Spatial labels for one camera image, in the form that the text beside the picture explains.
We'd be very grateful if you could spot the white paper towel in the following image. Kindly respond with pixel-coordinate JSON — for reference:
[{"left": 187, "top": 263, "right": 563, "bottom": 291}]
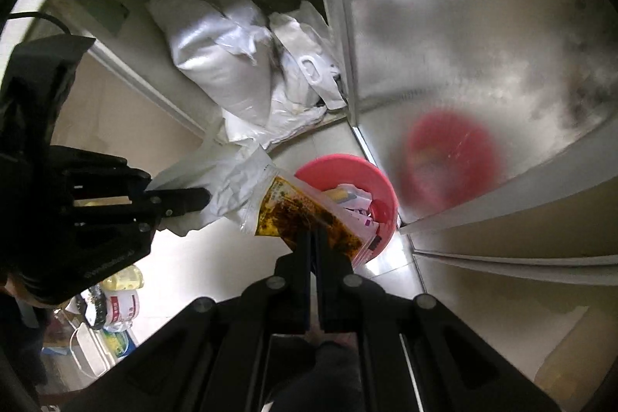
[{"left": 148, "top": 139, "right": 271, "bottom": 236}]

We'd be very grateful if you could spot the brown sauce packet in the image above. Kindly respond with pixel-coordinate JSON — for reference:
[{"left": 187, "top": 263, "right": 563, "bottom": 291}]
[{"left": 240, "top": 166, "right": 380, "bottom": 267}]

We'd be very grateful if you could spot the red trash bucket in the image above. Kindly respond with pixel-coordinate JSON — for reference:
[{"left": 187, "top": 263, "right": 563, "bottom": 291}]
[{"left": 294, "top": 154, "right": 398, "bottom": 267}]

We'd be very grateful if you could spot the white red labelled container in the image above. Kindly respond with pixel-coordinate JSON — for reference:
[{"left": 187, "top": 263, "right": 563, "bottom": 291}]
[{"left": 95, "top": 290, "right": 139, "bottom": 332}]

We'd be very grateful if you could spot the white plastic bag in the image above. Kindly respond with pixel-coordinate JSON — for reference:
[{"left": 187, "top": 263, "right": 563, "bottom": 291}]
[{"left": 147, "top": 0, "right": 347, "bottom": 149}]

